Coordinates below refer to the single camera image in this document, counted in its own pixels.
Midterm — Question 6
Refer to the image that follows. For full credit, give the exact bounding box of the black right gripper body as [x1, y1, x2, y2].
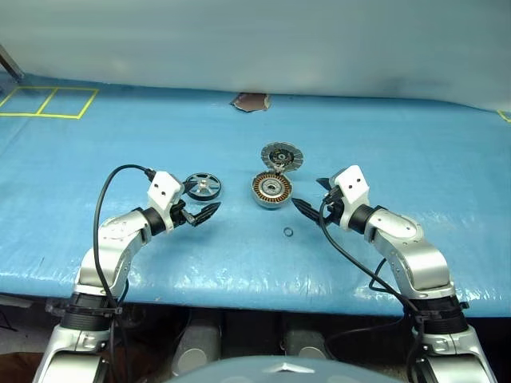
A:
[318, 187, 345, 229]

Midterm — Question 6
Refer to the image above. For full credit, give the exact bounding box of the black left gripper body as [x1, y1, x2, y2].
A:
[170, 189, 197, 229]

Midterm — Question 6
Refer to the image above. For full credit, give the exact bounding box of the silver spoked rotor wheel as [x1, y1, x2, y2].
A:
[184, 172, 224, 203]

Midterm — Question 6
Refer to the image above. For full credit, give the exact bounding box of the motor stator with copper windings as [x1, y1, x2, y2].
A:
[251, 170, 295, 211]

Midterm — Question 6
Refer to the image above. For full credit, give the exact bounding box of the round ribbed motor cover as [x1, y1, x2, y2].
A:
[260, 140, 306, 174]

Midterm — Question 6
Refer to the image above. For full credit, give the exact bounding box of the blue foam table cover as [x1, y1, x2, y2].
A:
[0, 71, 511, 318]

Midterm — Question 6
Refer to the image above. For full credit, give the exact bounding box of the brown torn patch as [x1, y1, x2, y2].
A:
[228, 92, 272, 114]

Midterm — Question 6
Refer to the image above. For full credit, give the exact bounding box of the grey rounded cylinder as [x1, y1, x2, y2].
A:
[172, 314, 223, 377]
[283, 318, 333, 361]

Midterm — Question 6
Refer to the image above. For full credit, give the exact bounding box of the grey robot chest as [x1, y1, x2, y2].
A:
[162, 356, 401, 383]

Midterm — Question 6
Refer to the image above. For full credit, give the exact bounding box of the dark metal bar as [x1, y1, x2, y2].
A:
[0, 43, 26, 81]

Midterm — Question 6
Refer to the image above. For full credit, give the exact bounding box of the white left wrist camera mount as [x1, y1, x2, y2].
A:
[146, 170, 185, 231]

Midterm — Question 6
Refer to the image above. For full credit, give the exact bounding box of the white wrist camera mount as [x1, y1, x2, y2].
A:
[146, 170, 185, 231]
[333, 164, 370, 233]

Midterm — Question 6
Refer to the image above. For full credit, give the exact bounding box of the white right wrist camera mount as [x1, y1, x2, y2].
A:
[333, 164, 370, 233]

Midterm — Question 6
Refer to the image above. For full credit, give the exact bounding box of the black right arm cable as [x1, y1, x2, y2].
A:
[318, 191, 425, 383]

